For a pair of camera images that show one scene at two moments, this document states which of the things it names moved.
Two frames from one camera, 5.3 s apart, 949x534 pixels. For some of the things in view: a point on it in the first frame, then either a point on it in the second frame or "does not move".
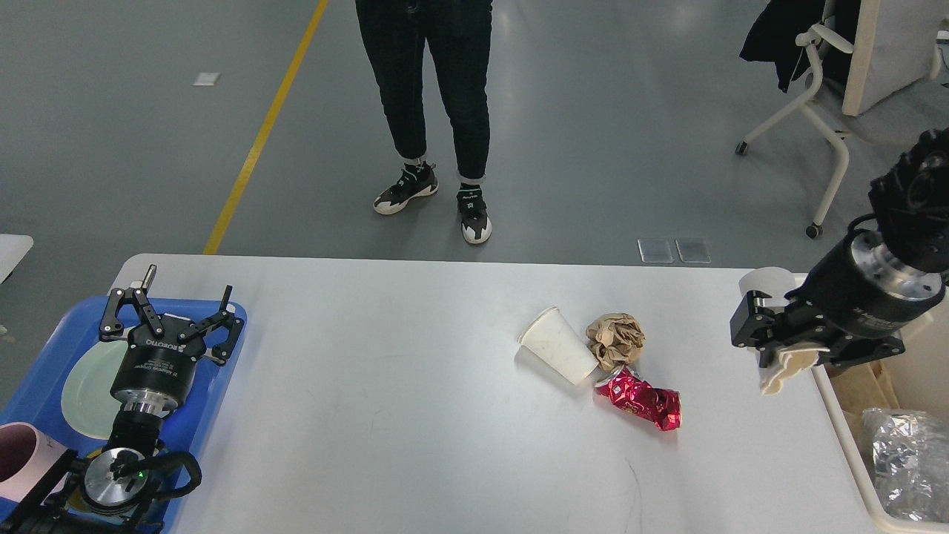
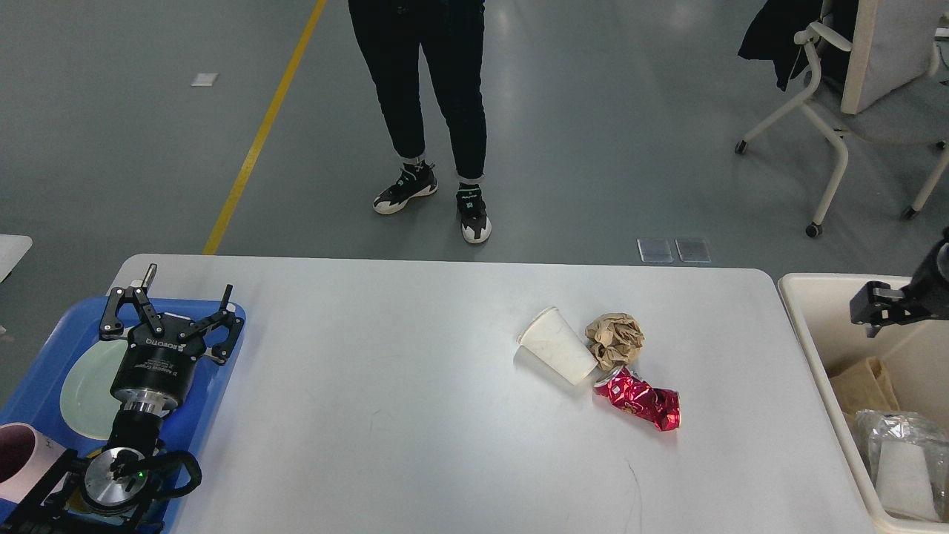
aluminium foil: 910,452 does not move
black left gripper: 154,371 does not move
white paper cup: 783,360 -> 902,480
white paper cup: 551,338 does not move
